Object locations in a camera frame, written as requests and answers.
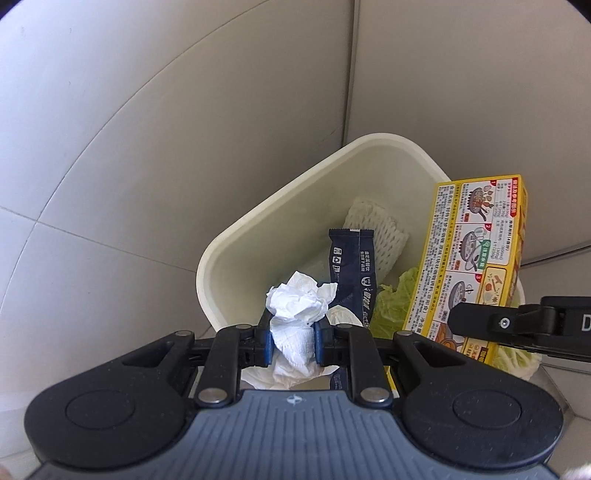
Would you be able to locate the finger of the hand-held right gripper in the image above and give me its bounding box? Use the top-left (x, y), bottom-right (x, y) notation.
top-left (448, 297), bottom-right (546, 346)

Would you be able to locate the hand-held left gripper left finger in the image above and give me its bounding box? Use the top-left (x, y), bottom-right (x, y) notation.
top-left (121, 308), bottom-right (279, 408)

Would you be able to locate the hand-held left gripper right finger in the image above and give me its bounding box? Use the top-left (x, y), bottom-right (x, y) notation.
top-left (313, 318), bottom-right (467, 409)

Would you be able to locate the white tissue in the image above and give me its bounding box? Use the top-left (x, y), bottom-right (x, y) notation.
top-left (265, 271), bottom-right (341, 392)

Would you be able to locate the dark blue snack packet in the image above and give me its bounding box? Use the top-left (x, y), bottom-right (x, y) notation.
top-left (327, 227), bottom-right (380, 331)

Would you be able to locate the napa cabbage leaf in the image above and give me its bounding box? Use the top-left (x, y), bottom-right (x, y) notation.
top-left (368, 267), bottom-right (542, 384)

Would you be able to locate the yellow printed cardboard box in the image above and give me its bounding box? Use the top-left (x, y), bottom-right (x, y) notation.
top-left (401, 174), bottom-right (530, 371)

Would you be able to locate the white plastic trash bin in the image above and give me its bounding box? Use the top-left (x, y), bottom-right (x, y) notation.
top-left (196, 133), bottom-right (546, 386)

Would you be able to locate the white foam fruit net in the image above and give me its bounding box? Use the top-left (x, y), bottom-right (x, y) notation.
top-left (344, 196), bottom-right (410, 283)

